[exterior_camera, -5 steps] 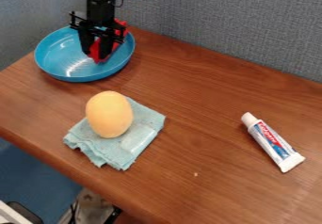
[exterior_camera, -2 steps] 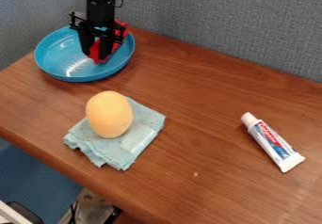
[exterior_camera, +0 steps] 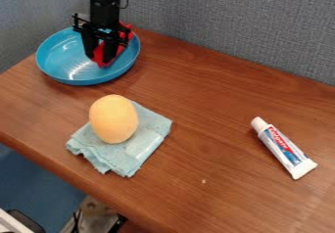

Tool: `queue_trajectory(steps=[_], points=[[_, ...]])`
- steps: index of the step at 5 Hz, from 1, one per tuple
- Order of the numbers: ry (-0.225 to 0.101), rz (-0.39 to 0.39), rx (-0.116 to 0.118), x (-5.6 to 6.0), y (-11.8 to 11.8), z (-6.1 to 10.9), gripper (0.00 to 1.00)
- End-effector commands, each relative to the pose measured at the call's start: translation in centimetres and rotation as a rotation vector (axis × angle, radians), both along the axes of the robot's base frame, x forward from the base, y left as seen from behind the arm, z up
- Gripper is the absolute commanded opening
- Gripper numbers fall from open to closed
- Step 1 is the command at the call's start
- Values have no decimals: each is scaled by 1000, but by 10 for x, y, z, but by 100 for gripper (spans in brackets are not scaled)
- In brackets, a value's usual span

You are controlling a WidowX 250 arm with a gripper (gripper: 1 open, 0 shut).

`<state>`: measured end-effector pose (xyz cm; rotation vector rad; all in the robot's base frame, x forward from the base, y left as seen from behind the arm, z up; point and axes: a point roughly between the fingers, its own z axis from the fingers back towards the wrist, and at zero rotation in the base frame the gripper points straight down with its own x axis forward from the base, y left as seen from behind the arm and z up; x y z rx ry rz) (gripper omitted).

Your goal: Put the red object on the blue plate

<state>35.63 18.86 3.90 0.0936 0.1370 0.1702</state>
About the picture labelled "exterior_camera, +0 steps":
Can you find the blue plate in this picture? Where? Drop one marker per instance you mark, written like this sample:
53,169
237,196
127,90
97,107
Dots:
60,59

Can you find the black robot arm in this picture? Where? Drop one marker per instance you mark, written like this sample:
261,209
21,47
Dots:
105,35

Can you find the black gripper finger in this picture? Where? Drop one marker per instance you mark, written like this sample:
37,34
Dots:
109,49
89,41

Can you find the light blue folded cloth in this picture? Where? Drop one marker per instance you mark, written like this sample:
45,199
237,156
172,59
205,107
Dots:
108,157

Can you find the clear small plastic piece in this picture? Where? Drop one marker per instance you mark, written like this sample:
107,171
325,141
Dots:
143,143

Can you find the white toothpaste tube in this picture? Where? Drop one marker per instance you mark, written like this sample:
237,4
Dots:
288,154

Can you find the grey object under table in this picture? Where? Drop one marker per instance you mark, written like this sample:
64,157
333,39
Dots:
93,218

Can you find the red plastic block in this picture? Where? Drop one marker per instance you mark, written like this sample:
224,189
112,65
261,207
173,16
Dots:
124,35

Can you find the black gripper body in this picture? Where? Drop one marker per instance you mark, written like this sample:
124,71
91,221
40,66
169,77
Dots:
103,17

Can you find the orange egg-shaped sponge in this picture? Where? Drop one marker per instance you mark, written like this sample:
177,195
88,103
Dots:
113,118

